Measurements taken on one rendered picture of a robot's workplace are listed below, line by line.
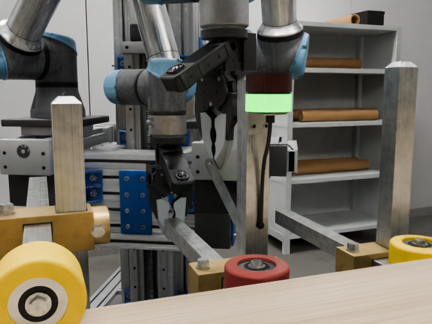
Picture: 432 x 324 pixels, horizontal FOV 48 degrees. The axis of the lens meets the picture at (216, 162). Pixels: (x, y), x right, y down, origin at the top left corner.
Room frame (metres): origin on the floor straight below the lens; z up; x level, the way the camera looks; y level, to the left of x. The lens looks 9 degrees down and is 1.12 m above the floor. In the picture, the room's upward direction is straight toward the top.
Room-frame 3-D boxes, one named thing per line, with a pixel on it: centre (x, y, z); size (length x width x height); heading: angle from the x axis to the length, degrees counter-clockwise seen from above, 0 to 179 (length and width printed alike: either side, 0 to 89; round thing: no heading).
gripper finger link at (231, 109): (0.73, -0.01, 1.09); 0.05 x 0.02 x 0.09; 40
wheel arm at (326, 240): (0.84, -0.22, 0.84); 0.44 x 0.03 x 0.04; 20
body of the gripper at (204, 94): (0.76, -0.02, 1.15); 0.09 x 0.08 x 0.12; 130
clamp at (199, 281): (0.67, -0.03, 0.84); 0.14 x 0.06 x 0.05; 110
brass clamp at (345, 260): (0.76, -0.27, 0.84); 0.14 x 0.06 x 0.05; 110
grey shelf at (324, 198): (3.55, -0.80, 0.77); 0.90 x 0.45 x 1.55; 112
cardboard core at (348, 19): (3.59, -0.90, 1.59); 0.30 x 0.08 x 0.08; 22
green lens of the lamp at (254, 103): (0.64, -0.07, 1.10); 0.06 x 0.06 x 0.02
